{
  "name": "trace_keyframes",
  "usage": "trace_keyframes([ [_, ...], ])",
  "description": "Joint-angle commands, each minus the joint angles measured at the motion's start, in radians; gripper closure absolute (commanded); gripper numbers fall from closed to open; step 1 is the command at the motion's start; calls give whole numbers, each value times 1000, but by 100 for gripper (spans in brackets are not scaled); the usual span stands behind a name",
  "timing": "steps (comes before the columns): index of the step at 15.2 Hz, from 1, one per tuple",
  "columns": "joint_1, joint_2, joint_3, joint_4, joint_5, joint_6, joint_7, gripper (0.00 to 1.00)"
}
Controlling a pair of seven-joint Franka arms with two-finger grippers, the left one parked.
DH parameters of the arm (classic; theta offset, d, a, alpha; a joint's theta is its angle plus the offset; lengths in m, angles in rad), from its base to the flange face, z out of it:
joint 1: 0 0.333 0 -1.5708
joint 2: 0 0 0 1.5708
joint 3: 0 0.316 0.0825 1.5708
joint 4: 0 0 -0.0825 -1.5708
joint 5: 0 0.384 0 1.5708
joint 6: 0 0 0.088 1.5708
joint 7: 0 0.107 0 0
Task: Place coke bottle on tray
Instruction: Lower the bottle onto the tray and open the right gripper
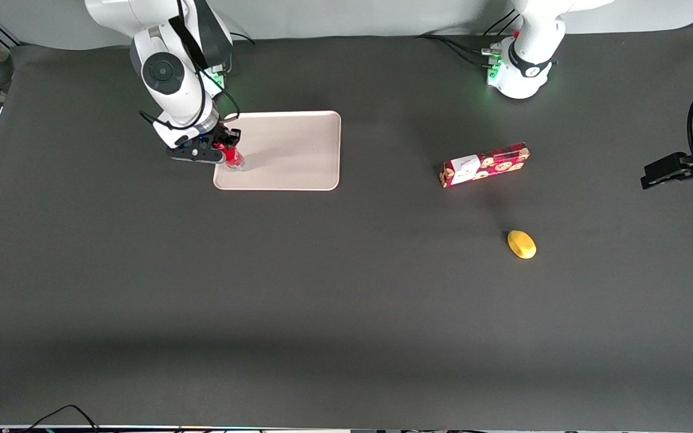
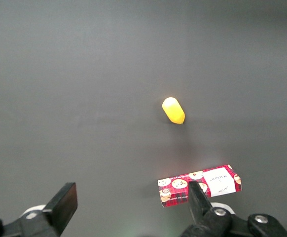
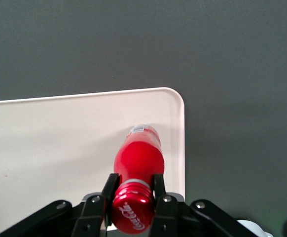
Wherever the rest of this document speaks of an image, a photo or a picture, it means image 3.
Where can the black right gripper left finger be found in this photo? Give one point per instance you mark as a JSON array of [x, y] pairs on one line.
[[94, 212]]

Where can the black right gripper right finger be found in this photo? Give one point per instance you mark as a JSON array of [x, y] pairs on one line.
[[164, 209]]

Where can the red coke bottle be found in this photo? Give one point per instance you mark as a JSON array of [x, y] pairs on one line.
[[137, 172]]

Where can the white plastic tray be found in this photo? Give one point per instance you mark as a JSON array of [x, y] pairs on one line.
[[59, 148]]

